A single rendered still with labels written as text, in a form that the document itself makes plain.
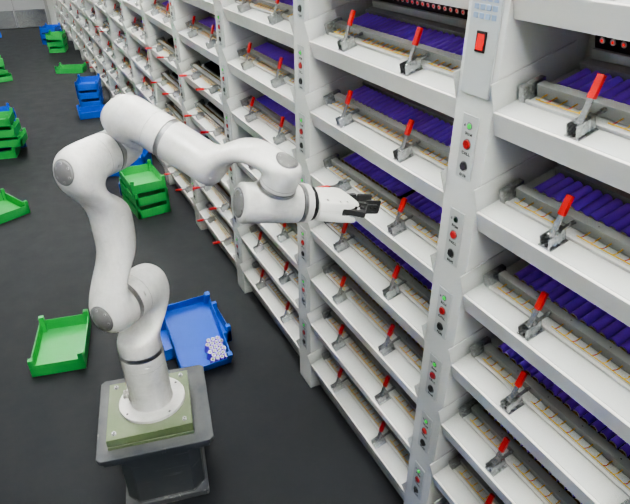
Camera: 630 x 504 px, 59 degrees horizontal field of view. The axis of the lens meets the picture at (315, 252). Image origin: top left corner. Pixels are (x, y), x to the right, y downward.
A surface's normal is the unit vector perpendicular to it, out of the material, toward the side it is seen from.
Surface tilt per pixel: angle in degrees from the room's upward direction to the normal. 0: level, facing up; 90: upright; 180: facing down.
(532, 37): 90
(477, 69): 90
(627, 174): 107
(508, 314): 17
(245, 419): 0
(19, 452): 0
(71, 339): 0
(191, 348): 28
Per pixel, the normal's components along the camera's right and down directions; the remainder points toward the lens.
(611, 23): -0.85, 0.47
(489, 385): -0.26, -0.75
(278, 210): 0.39, 0.65
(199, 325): 0.22, -0.54
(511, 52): 0.45, 0.46
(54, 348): 0.00, -0.86
